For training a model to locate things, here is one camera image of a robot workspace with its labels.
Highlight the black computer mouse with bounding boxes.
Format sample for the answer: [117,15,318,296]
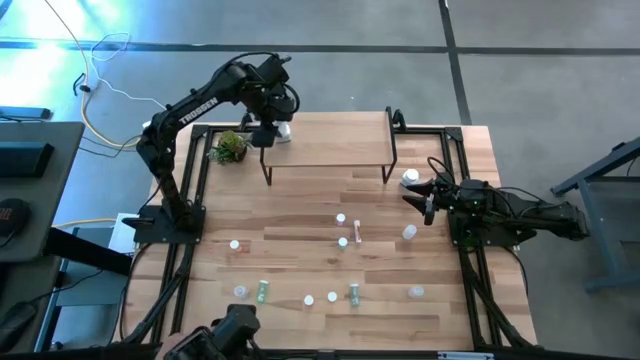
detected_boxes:
[0,299,39,354]

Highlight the black round pad red logo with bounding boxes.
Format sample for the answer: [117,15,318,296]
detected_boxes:
[0,197,32,239]

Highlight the white label strip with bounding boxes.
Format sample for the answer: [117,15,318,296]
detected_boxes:
[437,351,496,360]

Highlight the short black cable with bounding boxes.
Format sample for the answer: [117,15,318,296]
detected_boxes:
[72,72,94,97]

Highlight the black desk beam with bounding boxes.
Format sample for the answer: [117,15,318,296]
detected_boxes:
[44,227,134,276]

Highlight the white box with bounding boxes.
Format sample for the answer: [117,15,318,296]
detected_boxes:
[107,212,141,256]

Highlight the thin white cable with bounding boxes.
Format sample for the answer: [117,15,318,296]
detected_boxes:
[89,32,169,126]

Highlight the black rectangular case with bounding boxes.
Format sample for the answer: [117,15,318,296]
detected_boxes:
[0,141,55,179]

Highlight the black flat device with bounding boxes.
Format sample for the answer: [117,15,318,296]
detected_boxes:
[0,105,53,121]

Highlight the large white jar grey label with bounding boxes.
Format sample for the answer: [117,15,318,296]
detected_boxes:
[399,168,421,190]

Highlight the blue-grey metal table frame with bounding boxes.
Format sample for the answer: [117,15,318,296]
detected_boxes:
[549,135,640,294]

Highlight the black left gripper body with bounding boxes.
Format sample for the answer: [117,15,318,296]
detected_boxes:
[249,89,296,149]

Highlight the wooden shelf black metal legs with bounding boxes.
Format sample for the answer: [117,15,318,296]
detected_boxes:
[258,105,400,187]

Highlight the potted green succulent plant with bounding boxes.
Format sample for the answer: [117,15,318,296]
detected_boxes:
[207,129,257,166]

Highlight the black aluminium table frame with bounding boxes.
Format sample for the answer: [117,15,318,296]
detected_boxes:
[112,119,539,360]

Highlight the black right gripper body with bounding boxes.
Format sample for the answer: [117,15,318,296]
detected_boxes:
[423,174,491,226]

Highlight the long yellow cable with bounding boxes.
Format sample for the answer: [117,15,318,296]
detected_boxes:
[42,0,149,150]

